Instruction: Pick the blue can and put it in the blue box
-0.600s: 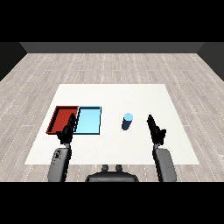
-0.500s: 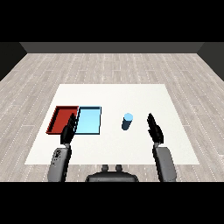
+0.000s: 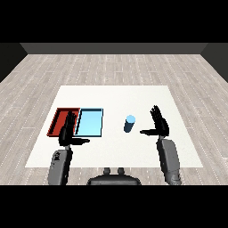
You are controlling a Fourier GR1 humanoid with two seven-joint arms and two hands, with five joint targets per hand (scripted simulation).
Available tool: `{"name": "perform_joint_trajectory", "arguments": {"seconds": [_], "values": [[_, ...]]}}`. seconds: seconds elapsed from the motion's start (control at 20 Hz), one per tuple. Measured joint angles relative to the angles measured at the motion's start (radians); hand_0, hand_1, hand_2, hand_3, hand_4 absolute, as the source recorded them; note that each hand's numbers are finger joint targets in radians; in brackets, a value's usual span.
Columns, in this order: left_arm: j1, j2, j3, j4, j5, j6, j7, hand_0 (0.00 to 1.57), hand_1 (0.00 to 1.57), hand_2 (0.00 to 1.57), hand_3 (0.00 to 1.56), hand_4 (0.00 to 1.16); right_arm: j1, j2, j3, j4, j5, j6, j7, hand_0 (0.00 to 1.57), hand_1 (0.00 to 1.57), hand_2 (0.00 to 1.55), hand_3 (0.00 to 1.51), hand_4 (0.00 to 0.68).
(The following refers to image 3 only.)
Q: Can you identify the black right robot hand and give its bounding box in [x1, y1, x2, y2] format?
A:
[139, 104, 170, 137]

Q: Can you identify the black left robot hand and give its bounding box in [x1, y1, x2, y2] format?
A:
[58, 110, 91, 147]

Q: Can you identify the red open box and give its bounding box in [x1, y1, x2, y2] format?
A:
[46, 107, 81, 138]

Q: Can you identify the light blue open box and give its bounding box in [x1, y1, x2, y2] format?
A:
[73, 107, 104, 138]

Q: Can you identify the blue can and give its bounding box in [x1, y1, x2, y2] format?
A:
[123, 114, 137, 134]

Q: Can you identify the dark grey robot body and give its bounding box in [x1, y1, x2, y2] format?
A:
[86, 167, 143, 186]

